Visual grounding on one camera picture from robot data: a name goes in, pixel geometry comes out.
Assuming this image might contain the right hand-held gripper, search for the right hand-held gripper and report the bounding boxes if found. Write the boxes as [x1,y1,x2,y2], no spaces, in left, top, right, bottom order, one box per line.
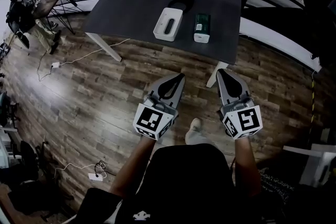
[215,68,264,140]

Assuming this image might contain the green packet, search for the green packet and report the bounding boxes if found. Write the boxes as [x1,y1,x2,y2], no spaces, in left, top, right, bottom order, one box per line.
[193,13,212,43]

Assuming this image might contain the speckled rug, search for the speckled rug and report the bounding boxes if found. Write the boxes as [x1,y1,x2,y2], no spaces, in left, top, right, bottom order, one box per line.
[258,167,296,204]

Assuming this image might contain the black office chair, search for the black office chair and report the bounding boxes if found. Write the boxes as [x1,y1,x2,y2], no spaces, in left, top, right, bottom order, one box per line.
[17,140,51,185]

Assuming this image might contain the white container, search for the white container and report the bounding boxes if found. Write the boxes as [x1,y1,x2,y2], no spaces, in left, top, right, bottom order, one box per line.
[153,7,184,42]

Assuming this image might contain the person's black shirt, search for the person's black shirt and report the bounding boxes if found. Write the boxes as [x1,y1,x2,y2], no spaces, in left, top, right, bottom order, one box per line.
[75,142,266,224]

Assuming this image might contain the person's white shoe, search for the person's white shoe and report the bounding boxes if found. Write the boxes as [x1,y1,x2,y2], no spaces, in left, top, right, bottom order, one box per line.
[184,117,211,145]

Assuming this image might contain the white cabinet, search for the white cabinet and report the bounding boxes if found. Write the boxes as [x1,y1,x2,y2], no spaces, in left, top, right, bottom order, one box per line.
[282,143,336,188]

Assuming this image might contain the person's right forearm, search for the person's right forearm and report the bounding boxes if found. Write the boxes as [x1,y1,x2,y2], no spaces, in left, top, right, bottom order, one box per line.
[233,135,263,199]

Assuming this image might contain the yellow black striped tape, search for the yellow black striped tape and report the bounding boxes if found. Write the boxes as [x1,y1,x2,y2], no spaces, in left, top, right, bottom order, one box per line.
[310,72,316,124]

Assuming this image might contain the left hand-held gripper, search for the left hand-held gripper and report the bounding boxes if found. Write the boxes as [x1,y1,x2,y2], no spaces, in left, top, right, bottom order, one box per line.
[132,72,187,141]

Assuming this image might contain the white power strip cable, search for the white power strip cable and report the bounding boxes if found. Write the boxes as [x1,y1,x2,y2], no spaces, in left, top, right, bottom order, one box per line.
[53,160,109,179]

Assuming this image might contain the person's left forearm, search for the person's left forearm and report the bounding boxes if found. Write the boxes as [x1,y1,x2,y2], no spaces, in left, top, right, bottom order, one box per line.
[109,135,156,199]

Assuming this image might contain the white ledge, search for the white ledge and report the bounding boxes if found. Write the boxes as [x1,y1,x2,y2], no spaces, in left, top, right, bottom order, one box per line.
[239,16,323,73]

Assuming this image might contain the white floor cable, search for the white floor cable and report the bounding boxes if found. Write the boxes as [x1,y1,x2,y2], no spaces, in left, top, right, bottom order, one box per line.
[36,38,131,82]

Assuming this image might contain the dark table with white legs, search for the dark table with white legs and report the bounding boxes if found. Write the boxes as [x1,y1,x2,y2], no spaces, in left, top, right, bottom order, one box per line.
[83,0,243,89]

